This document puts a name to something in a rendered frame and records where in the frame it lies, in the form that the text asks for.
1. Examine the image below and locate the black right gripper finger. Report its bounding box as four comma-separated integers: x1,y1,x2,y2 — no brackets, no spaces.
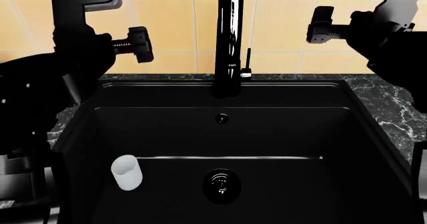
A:
306,5,336,44

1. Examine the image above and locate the black chrome faucet lever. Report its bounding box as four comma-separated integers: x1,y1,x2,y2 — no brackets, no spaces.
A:
240,47,253,79

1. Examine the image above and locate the white plastic cup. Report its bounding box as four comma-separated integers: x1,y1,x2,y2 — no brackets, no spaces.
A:
110,154,143,192

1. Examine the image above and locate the black kitchen sink basin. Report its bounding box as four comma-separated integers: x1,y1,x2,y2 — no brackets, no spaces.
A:
49,80,423,224

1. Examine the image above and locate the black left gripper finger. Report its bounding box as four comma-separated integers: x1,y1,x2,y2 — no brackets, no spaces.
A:
125,26,155,64

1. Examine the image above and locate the grey right gripper camera mount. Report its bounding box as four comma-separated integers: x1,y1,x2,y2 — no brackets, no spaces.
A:
372,0,427,33

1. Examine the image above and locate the round black sink drain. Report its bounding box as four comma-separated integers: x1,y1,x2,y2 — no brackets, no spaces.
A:
201,168,242,205

